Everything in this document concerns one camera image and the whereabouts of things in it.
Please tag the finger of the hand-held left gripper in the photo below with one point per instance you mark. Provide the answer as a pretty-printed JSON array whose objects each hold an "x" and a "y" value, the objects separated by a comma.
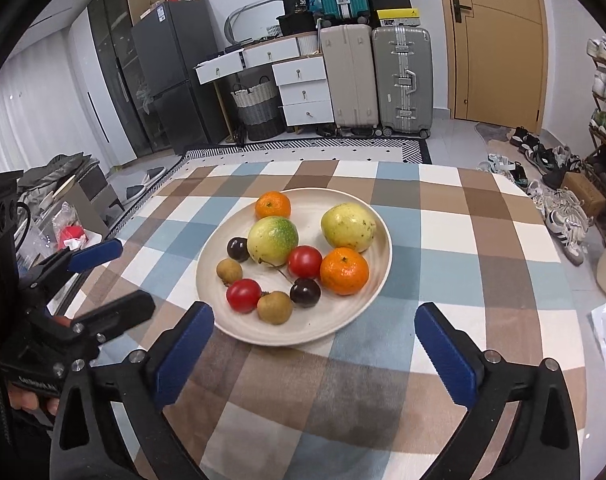
[
  {"x": 118, "y": 310},
  {"x": 95, "y": 255}
]

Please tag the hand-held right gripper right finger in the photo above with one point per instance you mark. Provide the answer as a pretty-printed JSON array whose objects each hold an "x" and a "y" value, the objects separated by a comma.
[{"x": 445, "y": 355}]

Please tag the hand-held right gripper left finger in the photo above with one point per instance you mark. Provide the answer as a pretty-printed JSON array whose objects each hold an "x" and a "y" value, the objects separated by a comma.
[{"x": 183, "y": 355}]

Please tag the red cherry tomato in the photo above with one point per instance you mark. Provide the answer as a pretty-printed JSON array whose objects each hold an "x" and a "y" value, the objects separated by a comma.
[
  {"x": 244, "y": 295},
  {"x": 304, "y": 261}
]

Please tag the brown longan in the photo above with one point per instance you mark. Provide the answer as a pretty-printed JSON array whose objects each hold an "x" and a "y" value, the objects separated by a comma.
[
  {"x": 229, "y": 270},
  {"x": 275, "y": 307}
]

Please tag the cream round plate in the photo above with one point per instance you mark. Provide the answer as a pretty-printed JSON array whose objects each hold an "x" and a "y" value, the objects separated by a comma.
[{"x": 363, "y": 305}]

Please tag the orange mandarin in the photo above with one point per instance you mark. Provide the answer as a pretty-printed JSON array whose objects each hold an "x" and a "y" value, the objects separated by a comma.
[
  {"x": 344, "y": 271},
  {"x": 273, "y": 205}
]

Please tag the dark cherry with stem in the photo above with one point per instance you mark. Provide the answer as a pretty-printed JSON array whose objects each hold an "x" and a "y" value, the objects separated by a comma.
[{"x": 305, "y": 292}]

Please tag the person's left hand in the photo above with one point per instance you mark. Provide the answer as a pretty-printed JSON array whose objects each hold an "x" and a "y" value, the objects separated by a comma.
[{"x": 25, "y": 402}]

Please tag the red item in clear bag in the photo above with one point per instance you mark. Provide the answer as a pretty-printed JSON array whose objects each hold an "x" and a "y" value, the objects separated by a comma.
[{"x": 73, "y": 235}]

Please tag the grey slipper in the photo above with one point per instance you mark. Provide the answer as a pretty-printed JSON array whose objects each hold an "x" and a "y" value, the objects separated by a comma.
[
  {"x": 154, "y": 174},
  {"x": 135, "y": 191}
]

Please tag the grey clothing pile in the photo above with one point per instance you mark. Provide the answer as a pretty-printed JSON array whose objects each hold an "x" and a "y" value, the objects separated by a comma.
[{"x": 58, "y": 170}]

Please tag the checked tablecloth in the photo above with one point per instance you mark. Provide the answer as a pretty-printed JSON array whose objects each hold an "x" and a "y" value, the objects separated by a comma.
[{"x": 458, "y": 260}]

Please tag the scattered assorted shoes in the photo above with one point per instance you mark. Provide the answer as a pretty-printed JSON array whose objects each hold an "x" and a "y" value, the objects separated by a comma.
[{"x": 558, "y": 210}]

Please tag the dark glass cabinet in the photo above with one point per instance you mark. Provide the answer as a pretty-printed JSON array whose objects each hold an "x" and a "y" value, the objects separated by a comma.
[{"x": 118, "y": 70}]

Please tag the dark grey fridge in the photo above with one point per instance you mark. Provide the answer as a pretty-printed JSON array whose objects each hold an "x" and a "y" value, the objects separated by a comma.
[{"x": 178, "y": 80}]

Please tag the yellow wooden pole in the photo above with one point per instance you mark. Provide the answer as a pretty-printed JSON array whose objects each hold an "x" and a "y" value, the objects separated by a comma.
[{"x": 224, "y": 110}]

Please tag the brown woven box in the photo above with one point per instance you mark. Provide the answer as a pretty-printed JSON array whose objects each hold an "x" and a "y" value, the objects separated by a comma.
[{"x": 584, "y": 193}]

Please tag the woven laundry basket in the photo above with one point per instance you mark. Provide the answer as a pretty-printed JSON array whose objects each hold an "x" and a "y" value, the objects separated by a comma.
[{"x": 257, "y": 107}]

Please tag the grey door mat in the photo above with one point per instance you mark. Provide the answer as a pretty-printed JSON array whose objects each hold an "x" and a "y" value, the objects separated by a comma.
[{"x": 493, "y": 132}]

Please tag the wooden shoe rack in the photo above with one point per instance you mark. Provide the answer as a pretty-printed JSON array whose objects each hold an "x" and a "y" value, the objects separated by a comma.
[{"x": 603, "y": 170}]

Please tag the white drawer cabinet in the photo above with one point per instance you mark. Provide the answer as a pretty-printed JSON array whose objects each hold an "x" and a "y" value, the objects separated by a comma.
[{"x": 303, "y": 90}]

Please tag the silver suitcase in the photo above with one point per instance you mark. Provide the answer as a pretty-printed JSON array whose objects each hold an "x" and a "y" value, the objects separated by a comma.
[{"x": 402, "y": 80}]

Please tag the beige suitcase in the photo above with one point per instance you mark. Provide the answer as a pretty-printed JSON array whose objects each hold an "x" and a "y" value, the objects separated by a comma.
[{"x": 350, "y": 80}]

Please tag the black storage bin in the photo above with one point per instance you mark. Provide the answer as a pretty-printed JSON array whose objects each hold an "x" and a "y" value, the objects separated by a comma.
[{"x": 297, "y": 25}]

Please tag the rows of assorted sneakers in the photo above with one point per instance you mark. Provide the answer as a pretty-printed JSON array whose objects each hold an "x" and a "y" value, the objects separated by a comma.
[{"x": 605, "y": 85}]

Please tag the wooden door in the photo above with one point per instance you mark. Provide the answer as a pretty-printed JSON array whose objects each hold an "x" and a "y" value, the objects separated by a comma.
[{"x": 503, "y": 45}]

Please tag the black printed box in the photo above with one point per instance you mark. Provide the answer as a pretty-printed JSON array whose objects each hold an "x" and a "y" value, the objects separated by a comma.
[{"x": 297, "y": 2}]

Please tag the yellow black shoe box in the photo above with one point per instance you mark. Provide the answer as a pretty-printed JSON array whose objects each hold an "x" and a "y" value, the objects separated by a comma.
[{"x": 399, "y": 17}]

